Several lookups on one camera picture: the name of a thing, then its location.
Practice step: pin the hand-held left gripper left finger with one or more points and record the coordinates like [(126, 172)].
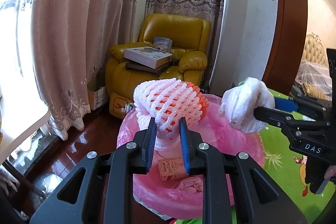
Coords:
[(149, 146)]

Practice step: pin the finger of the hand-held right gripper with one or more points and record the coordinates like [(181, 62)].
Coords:
[(273, 115), (286, 104)]

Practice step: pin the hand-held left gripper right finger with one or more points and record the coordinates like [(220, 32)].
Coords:
[(185, 146)]

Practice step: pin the white plastic bag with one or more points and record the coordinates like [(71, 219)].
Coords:
[(244, 103)]

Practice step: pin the pink bag lined bin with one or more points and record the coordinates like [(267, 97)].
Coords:
[(228, 134)]

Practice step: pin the white foam fruit net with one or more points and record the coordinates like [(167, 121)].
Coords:
[(168, 98)]

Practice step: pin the person's right hand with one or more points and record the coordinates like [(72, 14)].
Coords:
[(332, 172)]

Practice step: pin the gold striped pillow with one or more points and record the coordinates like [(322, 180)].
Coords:
[(315, 90)]

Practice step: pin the crumpled pink plastic wrap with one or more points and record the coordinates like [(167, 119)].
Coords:
[(190, 186)]

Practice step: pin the lilac patterned blanket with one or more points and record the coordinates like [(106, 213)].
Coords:
[(312, 73)]

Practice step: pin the green cartoon printed tablecloth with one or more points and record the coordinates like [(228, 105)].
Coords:
[(283, 174)]

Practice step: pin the beige tufted bed headboard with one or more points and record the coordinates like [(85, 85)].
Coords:
[(315, 48)]

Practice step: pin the small cardboard floor box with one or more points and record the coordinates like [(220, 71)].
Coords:
[(97, 98)]

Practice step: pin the dark wooden tray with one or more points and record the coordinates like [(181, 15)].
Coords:
[(136, 67)]

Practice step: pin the white flat cardboard box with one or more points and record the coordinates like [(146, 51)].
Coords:
[(147, 57)]

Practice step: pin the small blue-white box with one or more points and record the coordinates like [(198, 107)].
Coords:
[(162, 43)]

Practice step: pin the yellow leather armchair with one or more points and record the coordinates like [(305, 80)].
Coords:
[(178, 29)]

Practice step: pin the beige embroidered wide curtain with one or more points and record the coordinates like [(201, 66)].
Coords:
[(78, 43)]

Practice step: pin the white table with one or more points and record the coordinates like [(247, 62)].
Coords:
[(21, 129)]

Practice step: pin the brown wooden door frame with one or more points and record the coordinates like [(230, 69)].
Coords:
[(291, 29)]

